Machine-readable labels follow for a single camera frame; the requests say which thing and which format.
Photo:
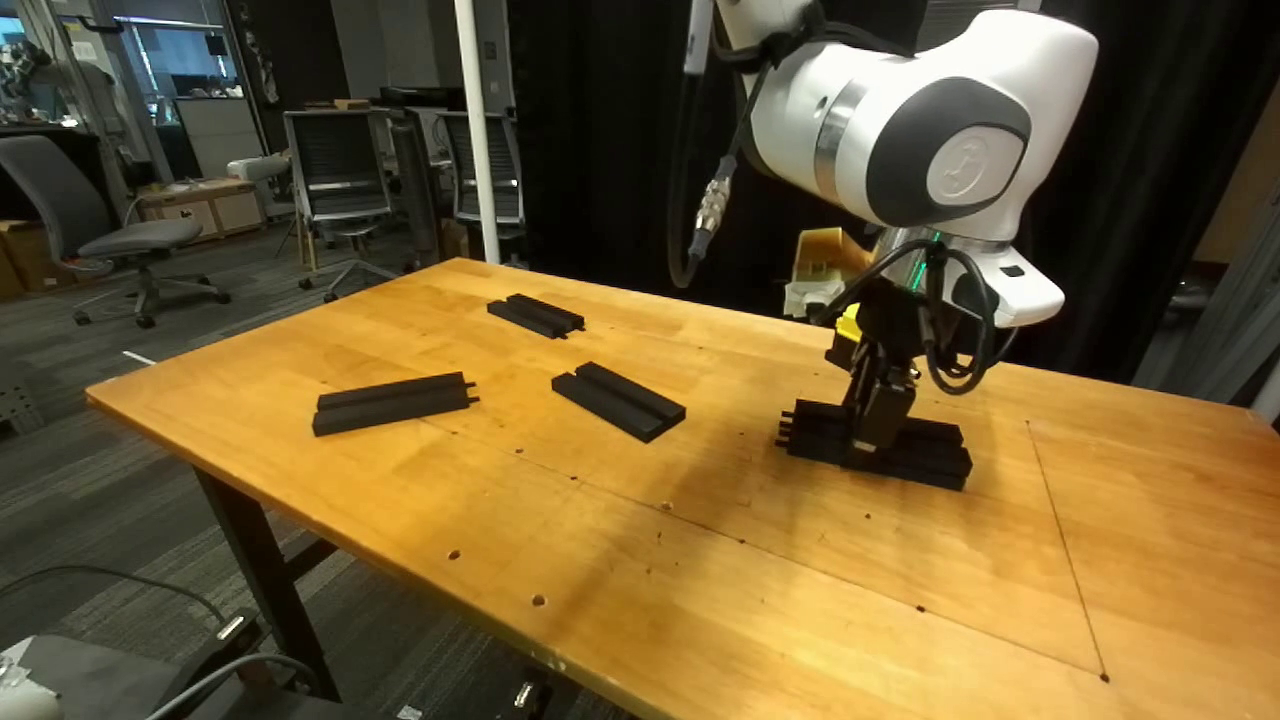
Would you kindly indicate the grey padded seat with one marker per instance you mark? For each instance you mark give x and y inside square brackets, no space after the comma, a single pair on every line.
[106,675]

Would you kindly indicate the brown cardboard box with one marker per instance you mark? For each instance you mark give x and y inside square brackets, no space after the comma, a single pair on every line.
[17,260]

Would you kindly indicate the grey metal frame cart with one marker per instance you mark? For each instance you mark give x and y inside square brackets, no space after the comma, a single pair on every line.
[335,163]

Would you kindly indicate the black grooved rail block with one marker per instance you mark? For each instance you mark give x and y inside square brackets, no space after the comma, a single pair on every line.
[532,317]
[386,401]
[620,401]
[934,460]

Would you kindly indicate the white vertical pole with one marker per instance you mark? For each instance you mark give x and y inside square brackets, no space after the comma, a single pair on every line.
[475,134]

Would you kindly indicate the grey fabric panel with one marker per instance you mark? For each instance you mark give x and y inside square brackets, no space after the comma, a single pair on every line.
[1242,333]

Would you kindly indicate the black table leg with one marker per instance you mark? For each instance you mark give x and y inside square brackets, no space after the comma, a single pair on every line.
[266,573]

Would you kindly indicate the narrow black curtain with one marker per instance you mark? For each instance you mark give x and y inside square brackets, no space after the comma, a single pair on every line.
[1146,163]

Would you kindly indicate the wooden drawer cabinet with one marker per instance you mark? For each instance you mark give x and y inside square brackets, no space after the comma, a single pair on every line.
[222,204]

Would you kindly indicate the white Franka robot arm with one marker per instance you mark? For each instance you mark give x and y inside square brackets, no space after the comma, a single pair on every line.
[882,120]

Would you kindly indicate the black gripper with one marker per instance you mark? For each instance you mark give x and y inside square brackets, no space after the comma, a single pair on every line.
[887,333]

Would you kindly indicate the grey office chair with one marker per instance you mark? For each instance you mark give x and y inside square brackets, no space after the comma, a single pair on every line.
[126,241]

